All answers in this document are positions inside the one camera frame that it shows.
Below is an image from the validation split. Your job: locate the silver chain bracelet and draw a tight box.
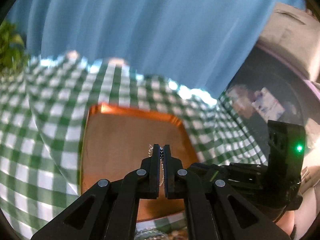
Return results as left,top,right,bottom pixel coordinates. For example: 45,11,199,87
146,143,166,186

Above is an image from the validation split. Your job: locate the person right hand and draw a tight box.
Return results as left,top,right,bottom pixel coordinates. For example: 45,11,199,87
276,211,295,235

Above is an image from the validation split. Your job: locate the copper pink tray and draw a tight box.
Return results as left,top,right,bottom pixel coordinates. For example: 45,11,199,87
79,103,201,222

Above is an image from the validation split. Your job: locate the clear storage bin purple lid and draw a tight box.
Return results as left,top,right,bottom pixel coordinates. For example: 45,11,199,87
219,45,319,161

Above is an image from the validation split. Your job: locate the green checkered tablecloth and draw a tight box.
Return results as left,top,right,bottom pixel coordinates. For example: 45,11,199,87
1,52,267,239

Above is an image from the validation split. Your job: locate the beige fabric storage box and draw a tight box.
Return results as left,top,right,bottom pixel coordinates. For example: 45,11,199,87
259,3,319,81

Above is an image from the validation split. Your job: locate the blue curtain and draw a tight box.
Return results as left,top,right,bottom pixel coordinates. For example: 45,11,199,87
6,0,306,98

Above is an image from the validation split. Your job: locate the potted green plant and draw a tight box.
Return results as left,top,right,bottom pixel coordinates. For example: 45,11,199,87
1,20,30,76

